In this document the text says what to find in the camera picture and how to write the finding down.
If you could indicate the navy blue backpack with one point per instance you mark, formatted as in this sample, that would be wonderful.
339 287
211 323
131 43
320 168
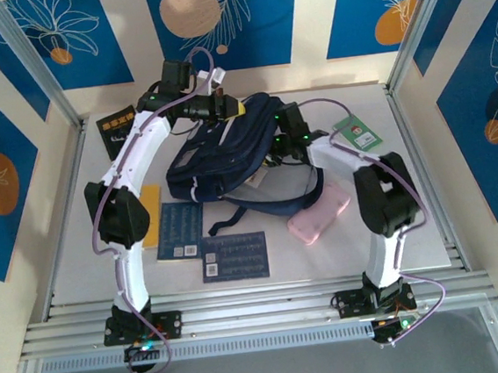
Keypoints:
219 154

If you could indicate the green notebook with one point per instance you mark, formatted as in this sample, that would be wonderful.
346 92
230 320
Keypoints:
358 134

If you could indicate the pink pencil case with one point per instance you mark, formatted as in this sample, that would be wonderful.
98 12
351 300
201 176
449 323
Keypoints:
318 215

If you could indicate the black book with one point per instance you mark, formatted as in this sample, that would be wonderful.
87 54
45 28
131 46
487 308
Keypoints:
111 133

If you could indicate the yellow book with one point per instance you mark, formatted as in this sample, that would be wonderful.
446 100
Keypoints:
152 213

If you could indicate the thick blue book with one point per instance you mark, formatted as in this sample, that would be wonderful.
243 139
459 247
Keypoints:
183 232

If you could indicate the thin dark blue booklet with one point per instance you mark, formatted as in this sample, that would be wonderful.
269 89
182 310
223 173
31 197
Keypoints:
238 258

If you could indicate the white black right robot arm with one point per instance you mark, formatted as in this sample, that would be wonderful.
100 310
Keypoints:
384 257

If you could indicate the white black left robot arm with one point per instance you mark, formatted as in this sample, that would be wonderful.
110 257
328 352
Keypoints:
129 268

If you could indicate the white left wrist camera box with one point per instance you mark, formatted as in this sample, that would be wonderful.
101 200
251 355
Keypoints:
214 76

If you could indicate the aluminium table side rail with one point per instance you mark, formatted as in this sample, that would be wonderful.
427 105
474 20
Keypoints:
409 136
73 168

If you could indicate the aluminium frame post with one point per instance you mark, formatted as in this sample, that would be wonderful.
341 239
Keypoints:
418 20
34 61

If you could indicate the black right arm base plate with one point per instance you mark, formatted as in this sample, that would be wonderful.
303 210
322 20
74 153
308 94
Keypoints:
348 304

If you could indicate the aluminium mounting rail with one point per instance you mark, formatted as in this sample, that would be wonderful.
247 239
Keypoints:
261 313

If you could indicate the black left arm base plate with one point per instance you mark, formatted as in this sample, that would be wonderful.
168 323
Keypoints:
169 324

